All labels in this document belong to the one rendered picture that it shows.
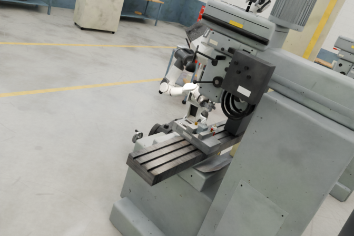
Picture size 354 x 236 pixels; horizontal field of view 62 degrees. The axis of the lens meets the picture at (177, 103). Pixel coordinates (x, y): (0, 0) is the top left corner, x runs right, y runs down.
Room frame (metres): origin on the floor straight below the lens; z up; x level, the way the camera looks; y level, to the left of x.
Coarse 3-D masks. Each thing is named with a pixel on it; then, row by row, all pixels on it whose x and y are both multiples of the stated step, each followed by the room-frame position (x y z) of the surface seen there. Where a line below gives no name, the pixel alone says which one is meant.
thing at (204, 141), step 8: (184, 120) 2.03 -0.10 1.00; (176, 128) 1.94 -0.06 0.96; (184, 128) 1.91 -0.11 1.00; (184, 136) 1.89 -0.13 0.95; (192, 136) 1.85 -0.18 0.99; (200, 136) 1.82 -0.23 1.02; (208, 136) 1.88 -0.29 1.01; (200, 144) 1.81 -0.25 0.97; (208, 144) 1.79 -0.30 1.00; (216, 144) 1.83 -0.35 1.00; (208, 152) 1.77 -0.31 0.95
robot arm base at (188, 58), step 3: (180, 48) 2.32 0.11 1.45; (183, 48) 2.33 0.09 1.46; (186, 48) 2.35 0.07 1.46; (186, 51) 2.32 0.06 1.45; (189, 51) 2.30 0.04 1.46; (174, 54) 2.30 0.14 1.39; (189, 54) 2.23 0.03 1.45; (192, 54) 2.25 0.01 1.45; (183, 57) 2.21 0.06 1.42; (186, 57) 2.21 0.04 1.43; (189, 57) 2.22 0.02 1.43; (192, 57) 2.24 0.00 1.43; (195, 57) 2.26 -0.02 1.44; (183, 60) 2.20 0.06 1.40; (186, 60) 2.21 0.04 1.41; (189, 60) 2.23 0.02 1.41; (183, 63) 2.20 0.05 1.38; (186, 63) 2.22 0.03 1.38
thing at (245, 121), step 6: (252, 114) 2.38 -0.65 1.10; (228, 120) 2.27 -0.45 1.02; (240, 120) 2.22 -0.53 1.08; (246, 120) 2.30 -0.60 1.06; (228, 126) 2.26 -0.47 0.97; (234, 126) 2.23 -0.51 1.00; (240, 126) 2.24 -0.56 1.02; (246, 126) 2.36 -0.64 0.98; (234, 132) 2.22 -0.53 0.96; (240, 132) 2.29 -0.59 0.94
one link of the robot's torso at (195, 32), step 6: (198, 24) 2.39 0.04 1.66; (186, 30) 2.37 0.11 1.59; (192, 30) 2.36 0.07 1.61; (198, 30) 2.36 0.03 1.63; (204, 30) 2.35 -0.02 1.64; (192, 36) 2.33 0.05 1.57; (198, 36) 2.32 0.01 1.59; (192, 42) 2.30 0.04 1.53; (198, 42) 2.29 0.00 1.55; (192, 48) 2.30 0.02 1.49; (204, 48) 2.26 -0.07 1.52; (210, 48) 2.26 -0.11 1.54; (198, 54) 2.25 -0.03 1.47; (210, 54) 2.26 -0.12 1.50; (198, 60) 2.31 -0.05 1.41; (204, 60) 2.26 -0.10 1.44
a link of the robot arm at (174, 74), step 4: (172, 68) 2.22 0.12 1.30; (176, 68) 2.21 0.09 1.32; (172, 72) 2.21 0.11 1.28; (176, 72) 2.21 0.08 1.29; (180, 72) 2.23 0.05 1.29; (168, 76) 2.21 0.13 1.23; (172, 76) 2.20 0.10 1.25; (176, 76) 2.21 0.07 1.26; (164, 80) 2.19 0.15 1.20; (168, 80) 2.19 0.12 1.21; (172, 80) 2.20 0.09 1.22; (160, 84) 2.19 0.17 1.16; (164, 84) 2.16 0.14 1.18; (172, 84) 2.21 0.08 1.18; (160, 88) 2.16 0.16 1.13; (164, 88) 2.14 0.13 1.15; (168, 88) 2.15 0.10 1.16; (164, 92) 2.15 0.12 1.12
